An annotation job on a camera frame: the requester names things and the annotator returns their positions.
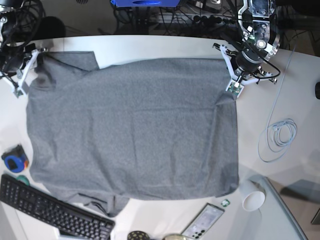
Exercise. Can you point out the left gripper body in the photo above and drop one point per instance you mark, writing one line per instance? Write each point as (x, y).
(244, 67)

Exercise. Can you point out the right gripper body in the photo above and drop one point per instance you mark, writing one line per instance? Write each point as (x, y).
(14, 67)

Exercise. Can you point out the grey t-shirt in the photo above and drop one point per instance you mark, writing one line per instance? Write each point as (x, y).
(157, 129)

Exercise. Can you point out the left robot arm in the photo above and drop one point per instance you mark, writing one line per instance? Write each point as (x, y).
(259, 41)

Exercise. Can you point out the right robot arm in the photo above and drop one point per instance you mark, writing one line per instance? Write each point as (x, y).
(19, 22)

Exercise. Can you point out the black round object at edge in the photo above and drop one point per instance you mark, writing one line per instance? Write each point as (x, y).
(317, 90)

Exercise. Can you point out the blue orange tape measure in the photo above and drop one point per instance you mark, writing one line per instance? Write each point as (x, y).
(15, 159)

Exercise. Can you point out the green round object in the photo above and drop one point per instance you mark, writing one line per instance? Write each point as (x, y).
(23, 179)

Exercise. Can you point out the blue box with hole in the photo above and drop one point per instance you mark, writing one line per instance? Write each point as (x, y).
(145, 3)

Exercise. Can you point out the white paper cup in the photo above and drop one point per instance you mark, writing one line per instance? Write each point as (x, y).
(252, 198)

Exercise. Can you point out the small green white chip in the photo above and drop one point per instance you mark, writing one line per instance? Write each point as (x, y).
(225, 203)

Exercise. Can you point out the glass side table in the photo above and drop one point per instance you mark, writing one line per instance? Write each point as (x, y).
(288, 213)

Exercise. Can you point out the smartphone in clear case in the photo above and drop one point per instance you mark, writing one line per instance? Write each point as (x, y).
(204, 220)

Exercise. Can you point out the black computer keyboard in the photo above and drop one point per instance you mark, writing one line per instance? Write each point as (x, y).
(45, 208)

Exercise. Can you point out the gold rimmed round tin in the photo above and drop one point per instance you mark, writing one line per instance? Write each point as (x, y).
(174, 236)

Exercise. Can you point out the black gold dotted round object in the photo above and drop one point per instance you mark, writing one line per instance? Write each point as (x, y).
(138, 235)

